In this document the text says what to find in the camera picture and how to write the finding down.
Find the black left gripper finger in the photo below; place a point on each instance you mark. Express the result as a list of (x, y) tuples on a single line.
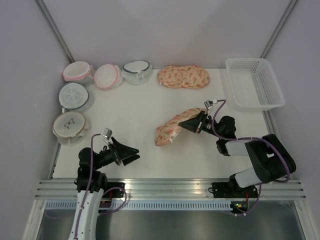
[(127, 159), (124, 152)]

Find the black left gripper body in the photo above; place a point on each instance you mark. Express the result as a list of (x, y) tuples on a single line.
[(109, 156)]

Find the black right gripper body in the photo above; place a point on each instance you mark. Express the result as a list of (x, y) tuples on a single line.
[(205, 125)]

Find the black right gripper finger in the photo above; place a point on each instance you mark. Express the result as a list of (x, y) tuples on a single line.
[(202, 116), (192, 125)]

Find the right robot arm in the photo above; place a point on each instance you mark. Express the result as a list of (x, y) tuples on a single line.
[(269, 158)]

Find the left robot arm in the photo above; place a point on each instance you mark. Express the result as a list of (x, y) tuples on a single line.
[(92, 185)]

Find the beige round bag with glasses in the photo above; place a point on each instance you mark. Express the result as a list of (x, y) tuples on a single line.
[(70, 128)]

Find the blue trimmed round laundry bag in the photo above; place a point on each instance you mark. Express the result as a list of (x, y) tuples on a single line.
[(75, 97)]

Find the navy trimmed white mesh bag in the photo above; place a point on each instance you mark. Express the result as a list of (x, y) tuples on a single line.
[(137, 72)]

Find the pink trimmed white mesh bag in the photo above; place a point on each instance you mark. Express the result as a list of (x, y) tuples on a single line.
[(108, 76)]

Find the pink trimmed round laundry bag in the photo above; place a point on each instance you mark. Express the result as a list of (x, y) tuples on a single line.
[(79, 72)]

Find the white plastic basket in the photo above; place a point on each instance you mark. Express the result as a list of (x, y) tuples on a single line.
[(253, 85)]

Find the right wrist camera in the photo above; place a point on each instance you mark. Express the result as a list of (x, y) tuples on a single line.
[(209, 104)]

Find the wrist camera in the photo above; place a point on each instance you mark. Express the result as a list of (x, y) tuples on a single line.
[(209, 104), (106, 134)]

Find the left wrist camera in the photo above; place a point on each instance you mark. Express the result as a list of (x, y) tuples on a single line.
[(106, 134)]

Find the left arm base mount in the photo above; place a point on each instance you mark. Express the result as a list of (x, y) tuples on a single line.
[(113, 191)]

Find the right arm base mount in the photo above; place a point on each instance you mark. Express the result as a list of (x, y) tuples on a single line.
[(224, 191)]

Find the white slotted cable duct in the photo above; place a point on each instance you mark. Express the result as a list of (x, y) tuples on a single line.
[(163, 205)]

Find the aluminium frame post right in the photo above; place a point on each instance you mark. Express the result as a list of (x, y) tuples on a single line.
[(290, 8)]

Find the aluminium frame post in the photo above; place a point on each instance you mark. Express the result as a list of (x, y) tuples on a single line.
[(290, 8), (42, 7)]

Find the aluminium frame post left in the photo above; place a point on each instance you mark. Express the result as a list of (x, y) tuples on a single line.
[(42, 7)]

